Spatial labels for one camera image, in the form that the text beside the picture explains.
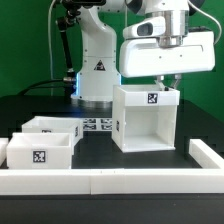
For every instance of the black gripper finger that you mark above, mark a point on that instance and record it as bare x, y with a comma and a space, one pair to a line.
159, 82
176, 81

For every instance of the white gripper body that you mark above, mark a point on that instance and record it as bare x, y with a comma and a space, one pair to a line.
143, 57

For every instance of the white drawer cabinet box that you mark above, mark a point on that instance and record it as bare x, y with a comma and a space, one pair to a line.
144, 117

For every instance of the white drawer tray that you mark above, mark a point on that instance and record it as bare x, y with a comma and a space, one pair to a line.
43, 124
39, 151

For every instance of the white front drawer tray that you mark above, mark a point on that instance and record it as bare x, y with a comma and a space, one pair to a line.
39, 151

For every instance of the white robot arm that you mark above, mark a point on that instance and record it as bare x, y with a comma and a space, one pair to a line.
161, 44

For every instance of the paper sheet with markers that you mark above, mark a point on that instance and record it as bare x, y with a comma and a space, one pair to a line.
97, 124

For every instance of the white right fence piece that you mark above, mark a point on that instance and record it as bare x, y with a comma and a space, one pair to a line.
205, 156

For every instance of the white fence piece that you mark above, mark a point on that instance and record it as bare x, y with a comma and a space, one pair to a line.
205, 156
3, 145

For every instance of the white left fence piece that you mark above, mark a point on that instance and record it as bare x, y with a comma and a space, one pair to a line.
3, 145

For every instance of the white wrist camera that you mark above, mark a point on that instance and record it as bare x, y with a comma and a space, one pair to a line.
150, 27

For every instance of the white front fence wall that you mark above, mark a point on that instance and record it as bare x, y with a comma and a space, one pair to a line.
112, 181

